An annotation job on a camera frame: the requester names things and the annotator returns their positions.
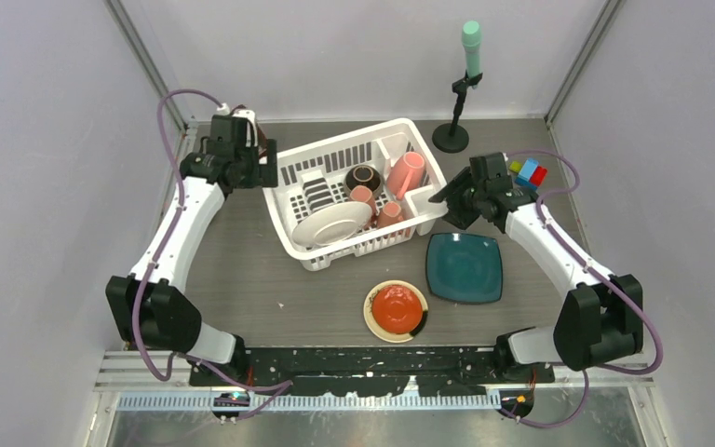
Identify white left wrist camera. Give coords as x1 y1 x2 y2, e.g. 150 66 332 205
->
212 103 260 148

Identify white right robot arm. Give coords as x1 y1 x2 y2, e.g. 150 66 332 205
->
429 153 644 383

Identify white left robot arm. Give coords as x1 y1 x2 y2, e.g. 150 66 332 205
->
105 108 278 386

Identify black microphone stand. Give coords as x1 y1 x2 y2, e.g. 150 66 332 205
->
432 73 483 154

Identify small pink cup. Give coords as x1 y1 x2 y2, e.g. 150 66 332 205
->
376 201 405 229

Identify slotted white cable duct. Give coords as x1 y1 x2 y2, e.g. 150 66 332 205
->
116 390 501 412

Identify colourful toy blocks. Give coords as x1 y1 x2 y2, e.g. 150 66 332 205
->
508 158 548 191

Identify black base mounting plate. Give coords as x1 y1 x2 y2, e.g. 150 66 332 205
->
187 345 556 400

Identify black patterned ceramic bowl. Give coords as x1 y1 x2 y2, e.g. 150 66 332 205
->
343 164 384 196

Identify teal square plate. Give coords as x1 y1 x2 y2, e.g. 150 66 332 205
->
425 233 504 305

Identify brown wooden metronome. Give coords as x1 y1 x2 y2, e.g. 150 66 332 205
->
231 104 267 159

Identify large pink mug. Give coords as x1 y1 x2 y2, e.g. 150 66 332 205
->
385 152 425 200

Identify white plastic dish rack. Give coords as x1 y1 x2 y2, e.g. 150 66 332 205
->
263 118 446 271

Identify red and cream saucer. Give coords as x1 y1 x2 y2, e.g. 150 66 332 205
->
362 280 429 344

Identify white round plate with lettering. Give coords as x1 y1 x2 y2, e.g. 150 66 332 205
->
291 201 373 247

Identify mint green microphone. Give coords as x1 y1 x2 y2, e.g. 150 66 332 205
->
461 20 482 78

